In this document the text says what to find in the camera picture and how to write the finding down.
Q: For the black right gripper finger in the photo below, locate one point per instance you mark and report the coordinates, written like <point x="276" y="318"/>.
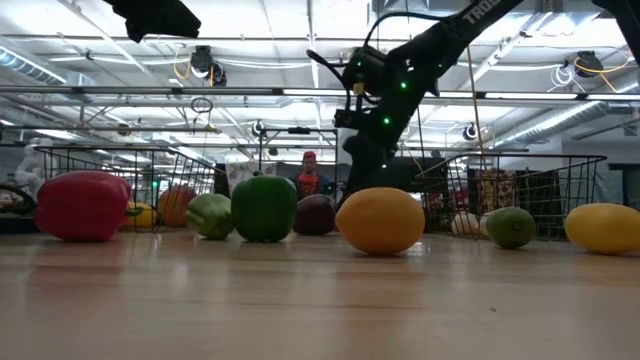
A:
<point x="365" y="165"/>

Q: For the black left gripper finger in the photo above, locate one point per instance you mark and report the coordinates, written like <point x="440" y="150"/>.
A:
<point x="160" y="20"/>

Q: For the orange citrus fruit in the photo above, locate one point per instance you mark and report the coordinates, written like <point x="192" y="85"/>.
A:
<point x="380" y="220"/>

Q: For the dark red apple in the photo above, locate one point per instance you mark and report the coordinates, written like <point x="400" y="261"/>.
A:
<point x="315" y="215"/>

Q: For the white garlic bulb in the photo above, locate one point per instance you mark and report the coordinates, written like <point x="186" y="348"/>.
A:
<point x="465" y="224"/>
<point x="485" y="222"/>

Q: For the light green bell pepper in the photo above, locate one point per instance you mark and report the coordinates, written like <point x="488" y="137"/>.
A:
<point x="210" y="217"/>

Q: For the orange tomato green stem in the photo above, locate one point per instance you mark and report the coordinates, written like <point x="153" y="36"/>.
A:
<point x="175" y="207"/>

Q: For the yellow lemon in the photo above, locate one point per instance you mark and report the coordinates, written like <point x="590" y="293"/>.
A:
<point x="602" y="227"/>
<point x="146" y="217"/>

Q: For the red bell pepper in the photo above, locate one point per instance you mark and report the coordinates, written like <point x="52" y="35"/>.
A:
<point x="80" y="205"/>

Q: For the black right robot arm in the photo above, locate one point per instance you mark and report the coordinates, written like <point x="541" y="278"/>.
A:
<point x="450" y="30"/>

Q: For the black background screen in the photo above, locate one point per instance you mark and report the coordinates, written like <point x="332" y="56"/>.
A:
<point x="410" y="172"/>

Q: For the person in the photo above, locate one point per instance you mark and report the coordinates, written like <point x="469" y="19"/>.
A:
<point x="310" y="182"/>

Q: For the overhead beam with light strips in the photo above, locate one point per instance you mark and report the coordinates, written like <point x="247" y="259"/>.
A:
<point x="150" y="91"/>

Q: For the floral patterned cloth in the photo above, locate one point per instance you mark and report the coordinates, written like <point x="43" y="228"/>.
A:
<point x="495" y="190"/>

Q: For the green lime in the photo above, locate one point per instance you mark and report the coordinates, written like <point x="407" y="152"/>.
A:
<point x="510" y="227"/>

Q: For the white humanoid figure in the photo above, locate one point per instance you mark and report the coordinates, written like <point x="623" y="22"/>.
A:
<point x="32" y="165"/>

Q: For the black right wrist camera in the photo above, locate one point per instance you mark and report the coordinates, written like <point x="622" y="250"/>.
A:
<point x="367" y="70"/>

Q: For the black gantry frame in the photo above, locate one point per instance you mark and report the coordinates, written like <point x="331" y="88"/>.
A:
<point x="300" y="130"/>

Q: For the silver spiral air duct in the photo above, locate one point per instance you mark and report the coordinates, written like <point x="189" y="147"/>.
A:
<point x="575" y="117"/>

